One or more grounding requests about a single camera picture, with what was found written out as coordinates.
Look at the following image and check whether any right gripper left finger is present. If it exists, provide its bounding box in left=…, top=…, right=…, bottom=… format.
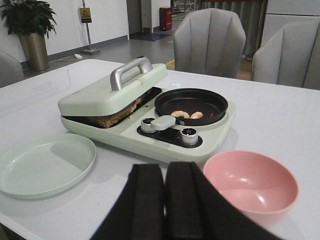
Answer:
left=91, top=164, right=164, bottom=240

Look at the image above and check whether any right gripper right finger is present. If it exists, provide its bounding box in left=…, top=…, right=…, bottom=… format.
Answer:
left=165, top=162, right=279, bottom=240

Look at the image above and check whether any pink bowl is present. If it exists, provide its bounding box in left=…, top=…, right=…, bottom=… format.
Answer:
left=203, top=150, right=300, bottom=226

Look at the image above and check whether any shrimp piece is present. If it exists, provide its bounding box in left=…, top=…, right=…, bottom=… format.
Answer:
left=170, top=110, right=190, bottom=119
left=189, top=111, right=204, bottom=119

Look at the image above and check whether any bread slice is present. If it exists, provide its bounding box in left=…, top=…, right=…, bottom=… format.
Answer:
left=88, top=90, right=152, bottom=128

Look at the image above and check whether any green sandwich maker lid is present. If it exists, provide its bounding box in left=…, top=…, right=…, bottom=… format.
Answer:
left=58, top=57, right=168, bottom=117

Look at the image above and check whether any right silver control knob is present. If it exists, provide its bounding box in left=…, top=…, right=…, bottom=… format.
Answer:
left=180, top=127, right=198, bottom=146

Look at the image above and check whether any silver control knob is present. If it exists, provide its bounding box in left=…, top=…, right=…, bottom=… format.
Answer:
left=180, top=127, right=198, bottom=146
left=140, top=117, right=156, bottom=134

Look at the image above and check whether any left silver control knob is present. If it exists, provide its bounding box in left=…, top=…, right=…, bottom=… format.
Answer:
left=140, top=117, right=156, bottom=134

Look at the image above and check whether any black round frying pan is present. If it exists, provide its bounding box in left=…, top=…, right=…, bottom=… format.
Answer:
left=150, top=88, right=229, bottom=131

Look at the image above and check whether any light green plate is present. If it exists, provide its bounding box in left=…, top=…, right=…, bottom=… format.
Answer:
left=0, top=133, right=97, bottom=200

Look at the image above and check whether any left grey chair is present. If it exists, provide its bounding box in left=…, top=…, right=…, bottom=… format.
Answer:
left=173, top=8, right=246, bottom=78

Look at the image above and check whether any grey chair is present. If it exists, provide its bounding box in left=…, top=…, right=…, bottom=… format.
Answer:
left=173, top=8, right=246, bottom=78
left=251, top=19, right=320, bottom=90

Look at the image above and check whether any right grey chair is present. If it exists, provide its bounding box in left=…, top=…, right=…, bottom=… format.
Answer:
left=251, top=19, right=320, bottom=90

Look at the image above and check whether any red bin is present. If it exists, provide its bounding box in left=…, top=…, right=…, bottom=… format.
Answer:
left=159, top=7, right=173, bottom=31

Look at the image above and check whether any yellow warning sign stand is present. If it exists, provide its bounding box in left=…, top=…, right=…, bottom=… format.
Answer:
left=79, top=0, right=100, bottom=56

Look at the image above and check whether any potted green plant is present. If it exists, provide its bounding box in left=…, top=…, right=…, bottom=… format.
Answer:
left=0, top=0, right=57, bottom=71

